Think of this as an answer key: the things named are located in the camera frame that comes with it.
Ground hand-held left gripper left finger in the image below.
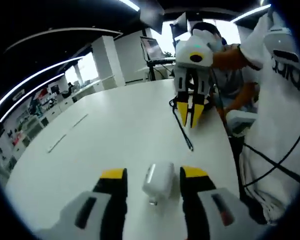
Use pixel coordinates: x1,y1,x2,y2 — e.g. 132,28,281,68
33,167,129,240

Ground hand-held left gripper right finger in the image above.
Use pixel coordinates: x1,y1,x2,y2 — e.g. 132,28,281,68
179,166,272,240

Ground white charger adapter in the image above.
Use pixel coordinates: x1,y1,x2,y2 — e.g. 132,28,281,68
141,161,176,206

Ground black Type-C cable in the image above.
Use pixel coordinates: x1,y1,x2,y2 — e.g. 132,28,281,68
168,94,195,152

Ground white desk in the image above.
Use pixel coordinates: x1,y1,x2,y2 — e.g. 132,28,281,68
4,77,241,240

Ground dark hanging monitor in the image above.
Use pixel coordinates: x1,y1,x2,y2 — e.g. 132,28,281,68
170,12,191,43

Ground black laptop stand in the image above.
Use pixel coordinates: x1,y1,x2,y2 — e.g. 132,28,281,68
146,58,177,81

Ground open laptop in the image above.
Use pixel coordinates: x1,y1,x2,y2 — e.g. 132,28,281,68
139,36,177,63

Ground white rounded object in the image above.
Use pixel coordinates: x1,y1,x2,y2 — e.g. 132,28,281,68
226,110,258,135

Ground linear ceiling lights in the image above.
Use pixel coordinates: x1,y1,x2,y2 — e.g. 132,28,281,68
0,0,272,123

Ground white square column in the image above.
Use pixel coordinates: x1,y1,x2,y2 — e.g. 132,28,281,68
92,34,127,87

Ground person in white shirt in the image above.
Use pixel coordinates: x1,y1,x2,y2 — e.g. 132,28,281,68
236,4,300,226

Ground white chest-worn device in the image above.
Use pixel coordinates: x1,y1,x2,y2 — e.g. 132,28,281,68
263,24,300,66

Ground row of white office desks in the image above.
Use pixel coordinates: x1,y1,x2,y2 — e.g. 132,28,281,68
39,79,108,126

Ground white display shelves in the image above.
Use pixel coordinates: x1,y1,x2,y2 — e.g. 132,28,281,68
0,84,66,166

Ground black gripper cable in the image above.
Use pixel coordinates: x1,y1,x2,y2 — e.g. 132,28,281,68
209,66,228,132

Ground black device cable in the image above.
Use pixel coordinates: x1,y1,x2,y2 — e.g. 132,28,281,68
243,143,300,182
241,117,300,188

